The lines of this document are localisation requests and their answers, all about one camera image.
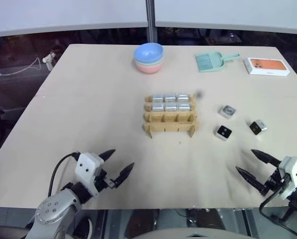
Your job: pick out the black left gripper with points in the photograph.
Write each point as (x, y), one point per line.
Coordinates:
(102, 181)

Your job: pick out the white clamp device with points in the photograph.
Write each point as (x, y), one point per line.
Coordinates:
(49, 59)

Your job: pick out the pink plastic bowl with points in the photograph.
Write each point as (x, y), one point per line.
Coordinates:
(148, 69)

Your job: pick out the blue plastic bowl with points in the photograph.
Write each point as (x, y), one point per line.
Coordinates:
(148, 52)

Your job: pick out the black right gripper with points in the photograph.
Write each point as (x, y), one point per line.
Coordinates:
(274, 183)

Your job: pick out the green plastic bowl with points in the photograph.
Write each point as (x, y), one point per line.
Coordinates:
(161, 62)

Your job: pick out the wooden divider rack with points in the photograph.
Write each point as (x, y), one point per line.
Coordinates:
(169, 125)

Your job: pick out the grey metal pole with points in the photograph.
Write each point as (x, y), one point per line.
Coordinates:
(150, 20)

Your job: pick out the mint green dustpan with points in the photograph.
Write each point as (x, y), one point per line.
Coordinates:
(219, 62)

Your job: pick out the orange and white phone box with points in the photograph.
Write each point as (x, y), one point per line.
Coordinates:
(266, 66)

